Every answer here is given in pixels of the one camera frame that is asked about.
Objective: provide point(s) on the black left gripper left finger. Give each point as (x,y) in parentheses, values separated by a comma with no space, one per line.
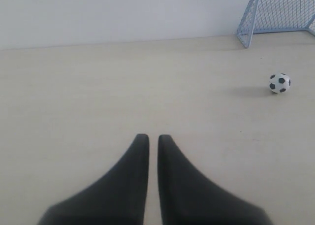
(117,198)

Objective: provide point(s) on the white miniature soccer goal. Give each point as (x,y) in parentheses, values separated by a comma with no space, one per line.
(272,16)

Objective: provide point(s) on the black and white soccer ball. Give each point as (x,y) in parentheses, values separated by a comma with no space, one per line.
(279,83)

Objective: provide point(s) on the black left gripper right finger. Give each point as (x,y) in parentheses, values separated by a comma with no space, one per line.
(188,197)

